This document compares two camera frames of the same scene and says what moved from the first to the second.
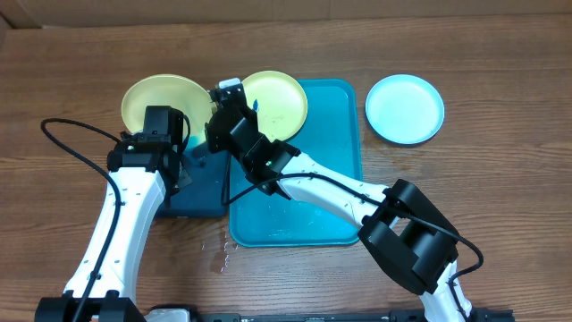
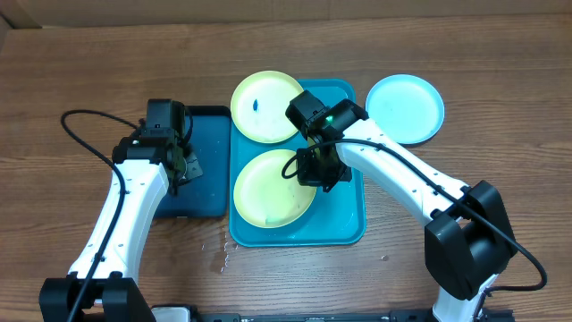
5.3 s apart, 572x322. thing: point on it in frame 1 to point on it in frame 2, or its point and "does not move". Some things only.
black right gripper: (228, 105) to (319, 174)
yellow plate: (282, 103) does not move
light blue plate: (405, 109) does not move
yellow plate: (176, 91) to (264, 197)
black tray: (203, 197) does not move
